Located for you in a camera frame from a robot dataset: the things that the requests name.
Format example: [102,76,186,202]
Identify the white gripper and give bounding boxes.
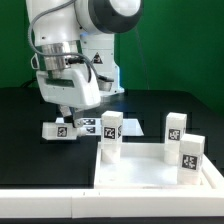
[36,65,101,128]

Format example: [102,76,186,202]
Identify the white square tabletop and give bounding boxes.
[94,143,211,189]

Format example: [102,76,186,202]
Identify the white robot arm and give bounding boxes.
[26,0,143,128]

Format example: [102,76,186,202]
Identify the paper sheet with markers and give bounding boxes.
[55,118,144,136]

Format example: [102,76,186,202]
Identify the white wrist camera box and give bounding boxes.
[97,75,114,92]

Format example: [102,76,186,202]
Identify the black floor cables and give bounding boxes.
[20,77,40,89]

